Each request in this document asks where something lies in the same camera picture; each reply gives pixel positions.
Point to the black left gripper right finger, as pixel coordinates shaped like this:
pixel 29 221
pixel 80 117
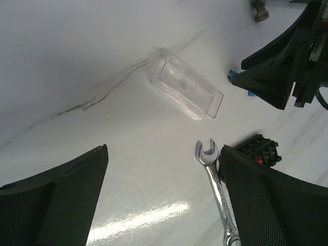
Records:
pixel 270 207

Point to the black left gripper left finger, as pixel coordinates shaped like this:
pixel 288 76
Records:
pixel 54 207

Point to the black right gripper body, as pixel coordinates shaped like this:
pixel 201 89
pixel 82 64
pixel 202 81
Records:
pixel 311 73

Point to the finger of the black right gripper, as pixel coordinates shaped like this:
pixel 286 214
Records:
pixel 269 81
pixel 276 43

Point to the blue blade fuse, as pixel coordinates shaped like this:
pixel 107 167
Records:
pixel 251 94
pixel 231 75

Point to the black fuse box base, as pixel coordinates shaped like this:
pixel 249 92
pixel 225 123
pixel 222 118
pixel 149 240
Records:
pixel 258 147

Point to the clear plastic fuse box cover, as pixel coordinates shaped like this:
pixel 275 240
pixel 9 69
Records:
pixel 196 97

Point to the silver open-end wrench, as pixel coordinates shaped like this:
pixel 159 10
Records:
pixel 209 158

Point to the claw hammer black handle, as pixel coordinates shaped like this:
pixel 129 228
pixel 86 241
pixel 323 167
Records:
pixel 261 11

